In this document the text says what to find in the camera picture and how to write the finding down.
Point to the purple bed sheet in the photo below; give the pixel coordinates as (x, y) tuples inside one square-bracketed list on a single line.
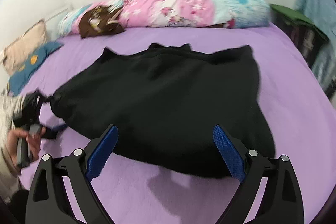
[(300, 116)]

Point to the pink and blue floral quilt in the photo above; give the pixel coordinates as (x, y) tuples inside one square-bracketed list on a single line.
[(177, 13)]

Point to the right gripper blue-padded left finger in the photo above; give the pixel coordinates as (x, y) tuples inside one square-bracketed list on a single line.
[(48, 201)]

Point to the white left sleeve forearm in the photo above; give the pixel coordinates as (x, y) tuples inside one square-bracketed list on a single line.
[(10, 183)]

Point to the beige pillow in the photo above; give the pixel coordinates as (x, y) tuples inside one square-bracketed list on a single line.
[(15, 54)]

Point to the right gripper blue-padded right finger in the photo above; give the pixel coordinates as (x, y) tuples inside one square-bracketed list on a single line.
[(282, 200)]

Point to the light blue curtain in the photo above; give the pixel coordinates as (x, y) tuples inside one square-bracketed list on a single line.
[(322, 13)]

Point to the dark striped bag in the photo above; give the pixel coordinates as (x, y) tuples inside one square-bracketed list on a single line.
[(304, 38)]

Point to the brown patterned cloth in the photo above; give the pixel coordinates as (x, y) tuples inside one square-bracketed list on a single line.
[(100, 21)]

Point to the large black garment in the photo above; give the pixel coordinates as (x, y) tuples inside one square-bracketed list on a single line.
[(165, 102)]

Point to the blue cartoon pillow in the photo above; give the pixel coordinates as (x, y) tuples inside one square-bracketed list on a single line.
[(33, 62)]

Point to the person's left hand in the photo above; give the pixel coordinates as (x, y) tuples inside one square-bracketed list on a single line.
[(18, 139)]

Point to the green cloth on pile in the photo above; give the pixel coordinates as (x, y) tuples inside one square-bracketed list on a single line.
[(295, 18)]

